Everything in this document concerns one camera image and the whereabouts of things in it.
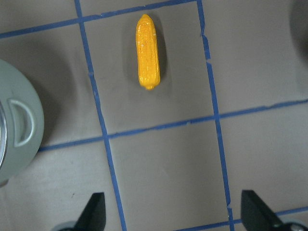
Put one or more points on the glass pot lid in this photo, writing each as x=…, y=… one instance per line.
x=3, y=135

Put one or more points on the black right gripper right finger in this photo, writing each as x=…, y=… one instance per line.
x=256, y=215

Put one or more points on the yellow toy corn cob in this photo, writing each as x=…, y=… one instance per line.
x=147, y=53

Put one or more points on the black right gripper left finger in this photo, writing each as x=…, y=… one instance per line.
x=93, y=217

